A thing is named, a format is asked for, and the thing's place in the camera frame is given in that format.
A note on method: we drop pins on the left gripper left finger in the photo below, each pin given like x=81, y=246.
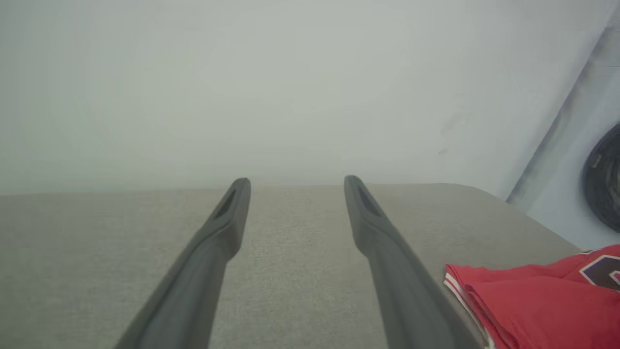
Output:
x=193, y=291

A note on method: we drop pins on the red white basketball jersey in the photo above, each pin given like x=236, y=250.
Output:
x=542, y=305

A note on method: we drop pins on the dark round washing machine door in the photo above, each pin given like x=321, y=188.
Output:
x=605, y=184

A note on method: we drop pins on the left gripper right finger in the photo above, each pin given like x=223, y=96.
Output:
x=402, y=291

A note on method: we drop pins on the white washing machine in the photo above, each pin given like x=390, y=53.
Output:
x=562, y=203

